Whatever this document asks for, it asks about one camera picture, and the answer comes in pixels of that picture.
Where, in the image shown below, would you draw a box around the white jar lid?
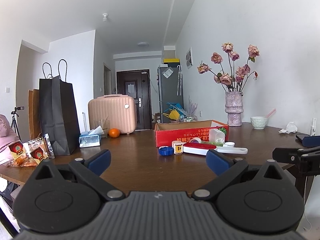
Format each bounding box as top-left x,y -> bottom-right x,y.
223,141 -> 235,147

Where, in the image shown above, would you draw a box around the clear plastic jar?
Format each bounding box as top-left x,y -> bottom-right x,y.
209,128 -> 225,144

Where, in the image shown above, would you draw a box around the small beige cube box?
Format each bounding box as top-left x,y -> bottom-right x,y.
172,140 -> 184,155

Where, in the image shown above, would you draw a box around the blue gear lid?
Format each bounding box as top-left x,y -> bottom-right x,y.
158,146 -> 174,156

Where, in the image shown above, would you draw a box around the blue tissue pack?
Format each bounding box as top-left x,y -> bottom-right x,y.
79,126 -> 104,148

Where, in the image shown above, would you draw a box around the orange fruit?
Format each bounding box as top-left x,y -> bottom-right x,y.
108,128 -> 120,138

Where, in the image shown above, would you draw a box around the crumpled white tissue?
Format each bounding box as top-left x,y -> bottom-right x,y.
279,122 -> 298,134

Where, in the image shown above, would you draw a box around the clear glass cup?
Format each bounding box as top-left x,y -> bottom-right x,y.
94,119 -> 110,138

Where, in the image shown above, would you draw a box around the pale green bowl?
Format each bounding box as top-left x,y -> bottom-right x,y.
251,116 -> 268,130

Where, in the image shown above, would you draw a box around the pink textured vase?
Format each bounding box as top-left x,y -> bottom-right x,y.
225,92 -> 244,127

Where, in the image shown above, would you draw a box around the pink suitcase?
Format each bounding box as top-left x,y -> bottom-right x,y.
88,94 -> 137,134

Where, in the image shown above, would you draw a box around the red cardboard box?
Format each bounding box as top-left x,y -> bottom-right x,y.
155,120 -> 229,147

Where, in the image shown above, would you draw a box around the black paper bag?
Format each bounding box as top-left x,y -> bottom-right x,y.
39,68 -> 80,156

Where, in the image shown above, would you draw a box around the blue yellow toy pile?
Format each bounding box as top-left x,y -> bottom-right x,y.
162,102 -> 189,122

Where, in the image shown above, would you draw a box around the red gold snack packets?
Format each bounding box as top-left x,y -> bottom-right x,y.
7,133 -> 55,167

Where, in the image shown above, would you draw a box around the dried pink roses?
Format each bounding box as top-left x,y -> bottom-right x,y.
197,42 -> 260,95

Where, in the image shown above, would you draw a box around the dark brown entrance door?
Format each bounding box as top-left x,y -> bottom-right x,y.
116,69 -> 152,130

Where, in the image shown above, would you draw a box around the grey refrigerator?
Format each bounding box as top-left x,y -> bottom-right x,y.
157,62 -> 184,123

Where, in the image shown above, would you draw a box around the person in pink jacket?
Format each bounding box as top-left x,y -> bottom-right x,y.
0,115 -> 19,164

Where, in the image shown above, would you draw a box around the yellow box on fridge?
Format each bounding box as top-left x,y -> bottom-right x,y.
163,58 -> 180,64

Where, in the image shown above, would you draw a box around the ceiling lamp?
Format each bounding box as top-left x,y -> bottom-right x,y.
137,42 -> 149,48

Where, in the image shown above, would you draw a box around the ceiling sprinkler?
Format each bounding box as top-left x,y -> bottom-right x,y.
103,13 -> 108,22

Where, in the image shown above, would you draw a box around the camera tripod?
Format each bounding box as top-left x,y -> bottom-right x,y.
11,106 -> 25,140

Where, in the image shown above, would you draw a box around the wall picture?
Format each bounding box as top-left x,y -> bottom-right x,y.
185,47 -> 193,69

